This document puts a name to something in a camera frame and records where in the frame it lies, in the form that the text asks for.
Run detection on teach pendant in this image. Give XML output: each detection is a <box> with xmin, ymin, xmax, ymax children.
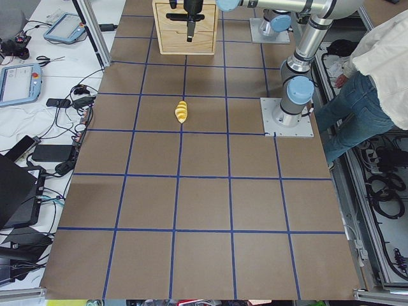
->
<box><xmin>43</xmin><ymin>13</ymin><xmax>85</xmax><ymax>45</ymax></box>
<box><xmin>1</xmin><ymin>63</ymin><xmax>42</xmax><ymax>107</ymax></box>

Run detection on black power brick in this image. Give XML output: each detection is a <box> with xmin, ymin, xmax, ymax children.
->
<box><xmin>32</xmin><ymin>145</ymin><xmax>73</xmax><ymax>162</ymax></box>

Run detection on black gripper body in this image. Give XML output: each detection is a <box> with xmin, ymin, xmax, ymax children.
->
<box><xmin>183</xmin><ymin>0</ymin><xmax>203</xmax><ymax>15</ymax></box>

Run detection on far teach pendant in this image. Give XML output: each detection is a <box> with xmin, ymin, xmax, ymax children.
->
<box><xmin>43</xmin><ymin>13</ymin><xmax>85</xmax><ymax>45</ymax></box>

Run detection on aluminium frame post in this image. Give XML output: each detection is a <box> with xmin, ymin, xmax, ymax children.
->
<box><xmin>72</xmin><ymin>0</ymin><xmax>112</xmax><ymax>70</ymax></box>

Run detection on wooden drawer cabinet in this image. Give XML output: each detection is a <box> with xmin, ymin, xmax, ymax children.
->
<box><xmin>152</xmin><ymin>1</ymin><xmax>219</xmax><ymax>55</ymax></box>

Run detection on toy bread loaf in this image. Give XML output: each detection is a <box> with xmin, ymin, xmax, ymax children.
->
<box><xmin>175</xmin><ymin>101</ymin><xmax>188</xmax><ymax>124</ymax></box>

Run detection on black laptop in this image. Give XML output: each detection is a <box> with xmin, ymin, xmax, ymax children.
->
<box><xmin>1</xmin><ymin>156</ymin><xmax>45</xmax><ymax>230</ymax></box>

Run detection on person in white shirt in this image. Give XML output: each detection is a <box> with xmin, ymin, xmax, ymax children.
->
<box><xmin>316</xmin><ymin>11</ymin><xmax>407</xmax><ymax>167</ymax></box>

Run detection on black drawer handle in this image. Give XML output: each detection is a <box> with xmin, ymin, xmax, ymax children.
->
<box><xmin>166</xmin><ymin>13</ymin><xmax>205</xmax><ymax>22</ymax></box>

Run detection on near teach pendant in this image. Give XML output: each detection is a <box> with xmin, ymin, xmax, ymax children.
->
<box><xmin>1</xmin><ymin>63</ymin><xmax>42</xmax><ymax>107</ymax></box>

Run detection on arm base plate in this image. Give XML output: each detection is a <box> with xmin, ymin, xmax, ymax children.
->
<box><xmin>260</xmin><ymin>98</ymin><xmax>314</xmax><ymax>138</ymax></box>
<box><xmin>250</xmin><ymin>17</ymin><xmax>291</xmax><ymax>44</ymax></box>

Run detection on scissors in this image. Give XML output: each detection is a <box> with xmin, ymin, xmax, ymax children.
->
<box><xmin>36</xmin><ymin>55</ymin><xmax>65</xmax><ymax>67</ymax></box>

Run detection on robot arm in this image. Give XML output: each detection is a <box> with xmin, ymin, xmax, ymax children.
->
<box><xmin>259</xmin><ymin>9</ymin><xmax>291</xmax><ymax>37</ymax></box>
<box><xmin>215</xmin><ymin>0</ymin><xmax>363</xmax><ymax>128</ymax></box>

